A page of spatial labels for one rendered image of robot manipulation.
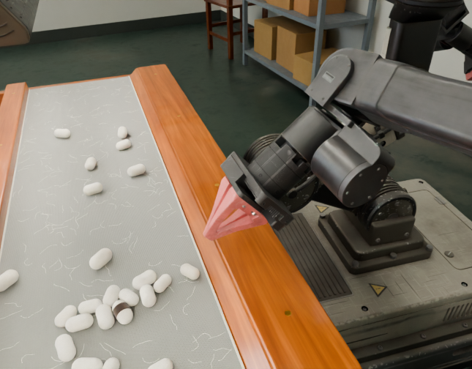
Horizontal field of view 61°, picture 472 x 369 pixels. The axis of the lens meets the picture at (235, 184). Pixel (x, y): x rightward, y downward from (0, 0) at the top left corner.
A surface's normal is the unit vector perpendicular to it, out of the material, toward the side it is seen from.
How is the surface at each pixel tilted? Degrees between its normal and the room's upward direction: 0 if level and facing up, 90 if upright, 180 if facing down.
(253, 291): 0
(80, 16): 90
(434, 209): 0
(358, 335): 90
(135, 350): 0
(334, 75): 52
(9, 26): 90
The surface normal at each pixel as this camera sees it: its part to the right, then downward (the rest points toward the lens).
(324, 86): -0.69, -0.26
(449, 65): -0.91, 0.26
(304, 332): -0.02, -0.82
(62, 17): 0.42, 0.52
